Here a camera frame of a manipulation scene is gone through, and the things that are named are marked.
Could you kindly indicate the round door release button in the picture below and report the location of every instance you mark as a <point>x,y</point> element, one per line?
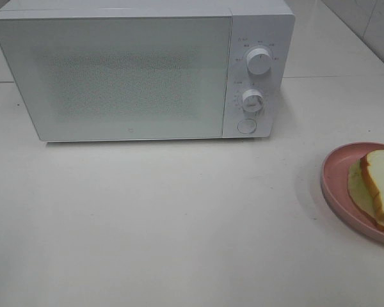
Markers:
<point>247,126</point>

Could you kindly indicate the white microwave door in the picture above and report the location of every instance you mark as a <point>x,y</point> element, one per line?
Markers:
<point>117,79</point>

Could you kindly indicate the pink round plate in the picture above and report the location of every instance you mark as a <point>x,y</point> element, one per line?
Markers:
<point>334,186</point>

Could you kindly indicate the white bread sandwich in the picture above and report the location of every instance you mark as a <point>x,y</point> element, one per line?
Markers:
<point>366,186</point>

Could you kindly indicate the lower white dial knob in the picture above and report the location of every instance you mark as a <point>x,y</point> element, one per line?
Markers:
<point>252,101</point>

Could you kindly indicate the white dial knob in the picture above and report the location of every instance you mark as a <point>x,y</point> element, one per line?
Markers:
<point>252,101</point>
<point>258,60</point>

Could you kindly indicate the upper white dial knob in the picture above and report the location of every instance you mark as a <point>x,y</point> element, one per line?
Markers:
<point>258,60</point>

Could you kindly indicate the white microwave oven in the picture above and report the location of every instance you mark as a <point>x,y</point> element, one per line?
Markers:
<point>147,70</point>

